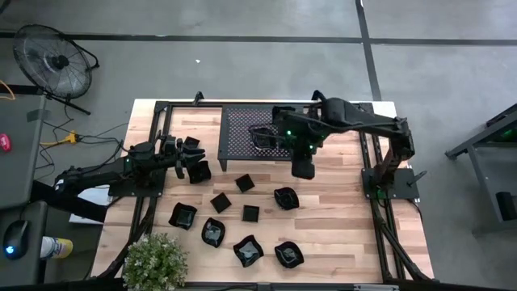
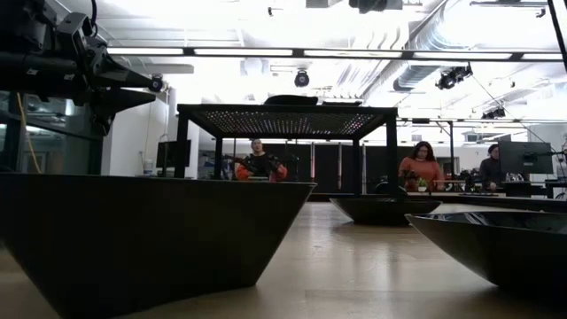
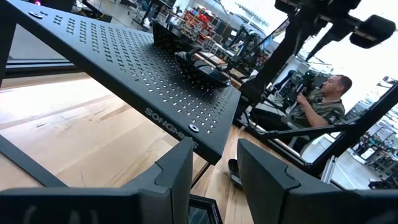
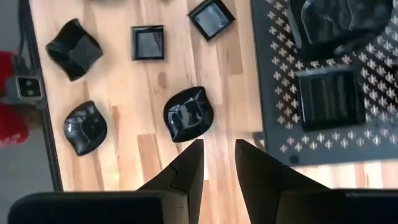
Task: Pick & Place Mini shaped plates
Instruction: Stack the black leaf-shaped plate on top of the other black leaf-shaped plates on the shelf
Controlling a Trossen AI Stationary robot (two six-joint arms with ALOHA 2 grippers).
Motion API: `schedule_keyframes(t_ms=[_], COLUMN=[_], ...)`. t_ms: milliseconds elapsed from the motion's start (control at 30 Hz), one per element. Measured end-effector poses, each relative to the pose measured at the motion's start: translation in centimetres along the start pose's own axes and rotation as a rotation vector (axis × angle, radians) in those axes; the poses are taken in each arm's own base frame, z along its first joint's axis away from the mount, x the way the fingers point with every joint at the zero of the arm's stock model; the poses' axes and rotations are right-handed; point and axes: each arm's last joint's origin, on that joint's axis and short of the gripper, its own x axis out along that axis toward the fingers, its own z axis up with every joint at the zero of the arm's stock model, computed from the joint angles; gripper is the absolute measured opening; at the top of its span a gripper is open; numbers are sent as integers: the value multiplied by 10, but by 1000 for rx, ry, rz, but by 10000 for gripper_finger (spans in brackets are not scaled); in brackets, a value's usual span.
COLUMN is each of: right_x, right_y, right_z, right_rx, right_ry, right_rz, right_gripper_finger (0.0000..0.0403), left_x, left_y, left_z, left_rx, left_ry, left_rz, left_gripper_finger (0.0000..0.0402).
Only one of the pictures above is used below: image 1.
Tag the grey metal cart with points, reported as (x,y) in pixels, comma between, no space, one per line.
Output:
(490,169)

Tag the white box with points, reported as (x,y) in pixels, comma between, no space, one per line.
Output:
(97,196)

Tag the green artificial potted plant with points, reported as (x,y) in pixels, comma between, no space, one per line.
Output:
(155,262)

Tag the black box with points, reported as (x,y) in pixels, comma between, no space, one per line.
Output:
(507,206)

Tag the black computer mouse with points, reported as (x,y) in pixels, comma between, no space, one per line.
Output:
(16,238)

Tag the black perforated metal stand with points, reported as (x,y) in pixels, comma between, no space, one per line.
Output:
(238,133)

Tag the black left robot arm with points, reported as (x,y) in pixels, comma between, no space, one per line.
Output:
(101,174)

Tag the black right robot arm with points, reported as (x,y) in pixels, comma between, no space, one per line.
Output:
(341,111)

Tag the grey desk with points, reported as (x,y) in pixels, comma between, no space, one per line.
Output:
(20,174)

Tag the black floor fan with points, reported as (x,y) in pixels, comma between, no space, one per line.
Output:
(52,62)

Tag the white yellow spray can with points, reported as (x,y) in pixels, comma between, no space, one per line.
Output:
(56,247)

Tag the small black square plate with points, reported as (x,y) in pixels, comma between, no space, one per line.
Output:
(250,213)
(192,141)
(220,203)
(245,183)

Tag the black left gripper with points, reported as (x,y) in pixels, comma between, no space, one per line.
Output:
(170,150)

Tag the small red object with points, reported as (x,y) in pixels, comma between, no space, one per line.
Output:
(5,142)

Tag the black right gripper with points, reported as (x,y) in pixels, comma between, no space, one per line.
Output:
(303,167)

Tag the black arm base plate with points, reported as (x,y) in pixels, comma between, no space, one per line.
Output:
(404,188)
(121,190)

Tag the yellow power plug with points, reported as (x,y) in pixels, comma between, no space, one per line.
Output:
(72,137)

